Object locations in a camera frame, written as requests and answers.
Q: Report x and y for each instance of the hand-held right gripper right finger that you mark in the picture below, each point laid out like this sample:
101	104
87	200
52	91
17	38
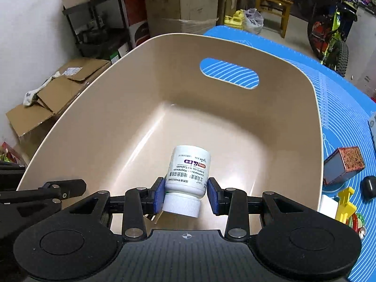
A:
213	195

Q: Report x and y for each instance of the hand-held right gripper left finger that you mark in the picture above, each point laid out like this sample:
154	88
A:
158	195

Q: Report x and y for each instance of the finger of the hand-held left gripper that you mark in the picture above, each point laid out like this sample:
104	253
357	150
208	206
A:
55	192
10	174

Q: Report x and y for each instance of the white medicine bottle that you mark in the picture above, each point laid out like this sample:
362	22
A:
188	170

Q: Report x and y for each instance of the beige plastic basin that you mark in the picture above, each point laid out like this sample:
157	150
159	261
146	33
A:
235	123

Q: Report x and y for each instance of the yellow plastic toy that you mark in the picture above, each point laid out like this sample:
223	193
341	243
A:
345	205

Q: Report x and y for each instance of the red speckled box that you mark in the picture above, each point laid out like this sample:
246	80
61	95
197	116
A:
349	160

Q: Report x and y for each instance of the black earbuds case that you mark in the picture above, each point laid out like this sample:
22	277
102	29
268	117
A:
369	186

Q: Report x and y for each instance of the red printed bag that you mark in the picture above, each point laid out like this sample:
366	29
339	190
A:
8	152

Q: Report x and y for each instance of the white sock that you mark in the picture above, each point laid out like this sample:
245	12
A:
30	98

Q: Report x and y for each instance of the white block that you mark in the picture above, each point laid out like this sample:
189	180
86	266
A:
327	205

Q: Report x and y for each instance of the green box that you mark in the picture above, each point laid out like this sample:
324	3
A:
116	57

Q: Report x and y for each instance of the blue silicone mat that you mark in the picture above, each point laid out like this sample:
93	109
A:
337	117

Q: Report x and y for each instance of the black utility cart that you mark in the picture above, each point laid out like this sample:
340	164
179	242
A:
97	50

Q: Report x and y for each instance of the red white box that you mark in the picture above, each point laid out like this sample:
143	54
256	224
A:
138	32

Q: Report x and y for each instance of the white tissue pack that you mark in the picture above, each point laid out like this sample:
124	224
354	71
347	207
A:
373	129

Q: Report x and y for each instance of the yellow plastic jug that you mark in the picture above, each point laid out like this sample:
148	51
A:
235	20

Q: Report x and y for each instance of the clear plastic bag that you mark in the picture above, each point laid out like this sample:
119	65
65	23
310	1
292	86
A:
254	20

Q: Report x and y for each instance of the green black bicycle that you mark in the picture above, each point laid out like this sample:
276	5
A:
340	55

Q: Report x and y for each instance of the tall cardboard box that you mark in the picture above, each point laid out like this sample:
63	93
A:
176	6

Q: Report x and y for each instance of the white chest freezer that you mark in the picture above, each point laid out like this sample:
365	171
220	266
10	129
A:
364	50

